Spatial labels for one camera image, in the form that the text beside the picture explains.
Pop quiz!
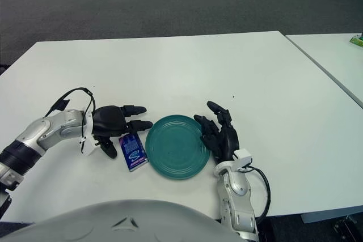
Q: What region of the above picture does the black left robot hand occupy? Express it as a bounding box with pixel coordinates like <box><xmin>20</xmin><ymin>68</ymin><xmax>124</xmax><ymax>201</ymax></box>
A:
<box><xmin>91</xmin><ymin>105</ymin><xmax>154</xmax><ymax>159</ymax></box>

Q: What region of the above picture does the grey robot torso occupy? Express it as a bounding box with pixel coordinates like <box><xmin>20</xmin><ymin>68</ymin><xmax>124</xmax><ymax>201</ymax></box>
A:
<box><xmin>0</xmin><ymin>199</ymin><xmax>244</xmax><ymax>242</ymax></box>

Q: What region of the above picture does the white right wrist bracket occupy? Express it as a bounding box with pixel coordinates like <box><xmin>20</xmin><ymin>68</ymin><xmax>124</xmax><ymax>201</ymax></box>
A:
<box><xmin>232</xmin><ymin>148</ymin><xmax>254</xmax><ymax>172</ymax></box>

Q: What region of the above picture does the green box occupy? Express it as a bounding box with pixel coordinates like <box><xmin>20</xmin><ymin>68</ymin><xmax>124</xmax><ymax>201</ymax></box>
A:
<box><xmin>349</xmin><ymin>32</ymin><xmax>363</xmax><ymax>46</ymax></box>

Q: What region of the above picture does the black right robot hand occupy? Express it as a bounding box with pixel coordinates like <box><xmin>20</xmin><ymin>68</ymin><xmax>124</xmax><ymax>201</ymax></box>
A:
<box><xmin>193</xmin><ymin>100</ymin><xmax>241</xmax><ymax>165</ymax></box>

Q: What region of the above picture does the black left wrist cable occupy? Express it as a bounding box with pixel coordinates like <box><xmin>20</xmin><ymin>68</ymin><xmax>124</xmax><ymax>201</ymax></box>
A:
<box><xmin>43</xmin><ymin>87</ymin><xmax>96</xmax><ymax>141</ymax></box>

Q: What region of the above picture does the blue gum box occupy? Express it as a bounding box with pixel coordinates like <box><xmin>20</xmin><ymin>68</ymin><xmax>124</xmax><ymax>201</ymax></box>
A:
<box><xmin>118</xmin><ymin>132</ymin><xmax>150</xmax><ymax>172</ymax></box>

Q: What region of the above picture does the black metal stand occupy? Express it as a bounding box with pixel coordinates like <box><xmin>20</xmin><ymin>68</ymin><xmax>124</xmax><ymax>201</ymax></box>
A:
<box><xmin>334</xmin><ymin>215</ymin><xmax>358</xmax><ymax>236</ymax></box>

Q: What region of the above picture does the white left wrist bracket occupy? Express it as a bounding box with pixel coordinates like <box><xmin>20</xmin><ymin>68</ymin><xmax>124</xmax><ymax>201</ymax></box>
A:
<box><xmin>78</xmin><ymin>111</ymin><xmax>98</xmax><ymax>156</ymax></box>

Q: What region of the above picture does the grey table frame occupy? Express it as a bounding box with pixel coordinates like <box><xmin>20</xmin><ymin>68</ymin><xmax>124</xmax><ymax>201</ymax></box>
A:
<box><xmin>301</xmin><ymin>210</ymin><xmax>363</xmax><ymax>223</ymax></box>

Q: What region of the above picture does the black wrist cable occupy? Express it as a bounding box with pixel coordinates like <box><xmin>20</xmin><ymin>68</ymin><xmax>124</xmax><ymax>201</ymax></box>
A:
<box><xmin>43</xmin><ymin>87</ymin><xmax>96</xmax><ymax>141</ymax></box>
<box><xmin>245</xmin><ymin>165</ymin><xmax>272</xmax><ymax>223</ymax></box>

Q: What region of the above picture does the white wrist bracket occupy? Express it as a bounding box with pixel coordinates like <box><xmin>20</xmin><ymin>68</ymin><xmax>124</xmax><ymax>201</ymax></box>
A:
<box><xmin>232</xmin><ymin>148</ymin><xmax>254</xmax><ymax>172</ymax></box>
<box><xmin>78</xmin><ymin>111</ymin><xmax>98</xmax><ymax>156</ymax></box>

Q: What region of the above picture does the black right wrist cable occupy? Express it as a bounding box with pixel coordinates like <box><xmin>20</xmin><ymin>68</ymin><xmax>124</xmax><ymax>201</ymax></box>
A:
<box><xmin>245</xmin><ymin>165</ymin><xmax>272</xmax><ymax>223</ymax></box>

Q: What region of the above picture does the teal round plate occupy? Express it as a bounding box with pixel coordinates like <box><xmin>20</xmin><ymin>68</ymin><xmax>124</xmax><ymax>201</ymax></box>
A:
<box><xmin>145</xmin><ymin>114</ymin><xmax>212</xmax><ymax>181</ymax></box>

